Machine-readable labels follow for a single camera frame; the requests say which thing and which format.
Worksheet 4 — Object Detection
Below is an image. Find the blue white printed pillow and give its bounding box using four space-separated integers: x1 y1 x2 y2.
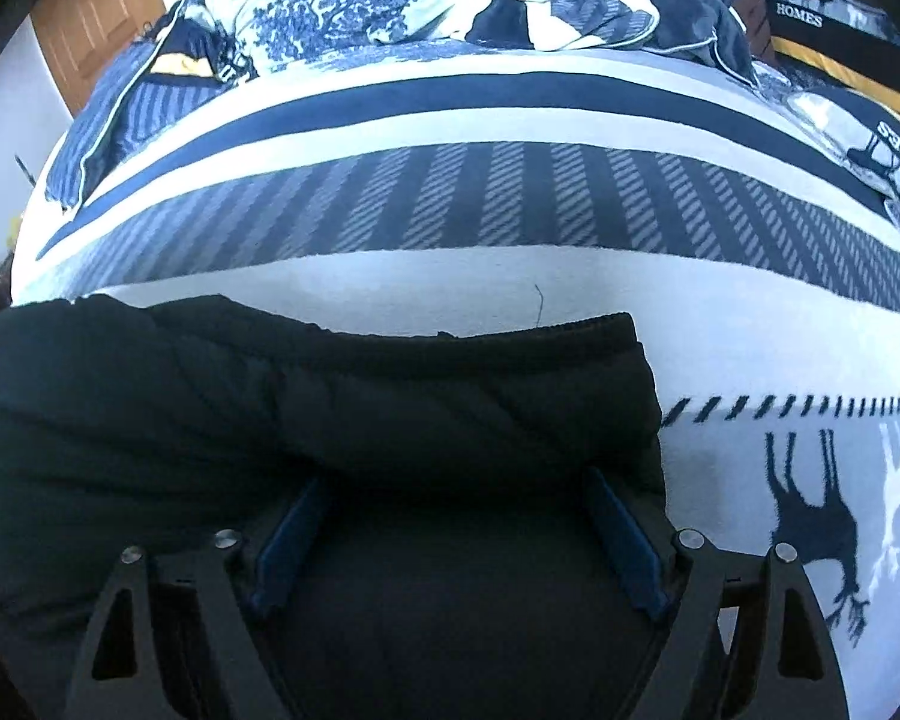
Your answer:
786 86 900 260

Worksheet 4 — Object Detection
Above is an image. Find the wooden door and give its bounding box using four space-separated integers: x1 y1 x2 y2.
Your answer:
30 0 167 119

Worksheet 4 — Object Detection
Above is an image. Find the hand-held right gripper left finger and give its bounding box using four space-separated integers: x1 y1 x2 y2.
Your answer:
64 476 338 720

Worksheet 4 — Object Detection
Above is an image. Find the black yellow printed pillow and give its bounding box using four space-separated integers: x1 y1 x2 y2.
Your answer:
746 0 900 130

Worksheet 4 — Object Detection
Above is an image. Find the blue striped bed blanket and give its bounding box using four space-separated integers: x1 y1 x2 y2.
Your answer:
11 37 900 720

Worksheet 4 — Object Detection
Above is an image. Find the black garment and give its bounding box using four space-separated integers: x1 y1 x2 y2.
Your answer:
0 292 670 720

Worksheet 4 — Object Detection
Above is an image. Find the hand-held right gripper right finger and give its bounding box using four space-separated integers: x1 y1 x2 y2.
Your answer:
581 465 848 720

